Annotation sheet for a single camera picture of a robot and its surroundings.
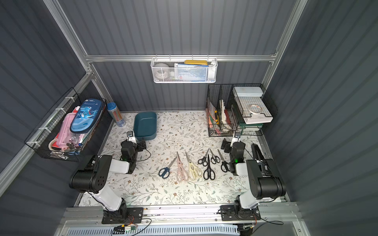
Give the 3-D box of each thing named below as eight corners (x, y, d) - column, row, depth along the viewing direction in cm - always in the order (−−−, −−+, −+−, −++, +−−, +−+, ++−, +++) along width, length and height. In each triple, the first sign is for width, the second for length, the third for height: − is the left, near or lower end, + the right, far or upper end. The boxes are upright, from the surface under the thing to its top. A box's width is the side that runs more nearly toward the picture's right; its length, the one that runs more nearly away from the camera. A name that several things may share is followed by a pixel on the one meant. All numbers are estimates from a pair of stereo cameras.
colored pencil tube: (115, 122, 116) (103, 105, 102) (122, 118, 119) (112, 100, 105) (120, 128, 112) (109, 111, 98) (128, 124, 115) (118, 106, 100)
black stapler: (255, 164, 93) (257, 163, 91) (249, 145, 102) (251, 143, 100) (265, 164, 93) (267, 163, 91) (258, 145, 102) (260, 143, 100)
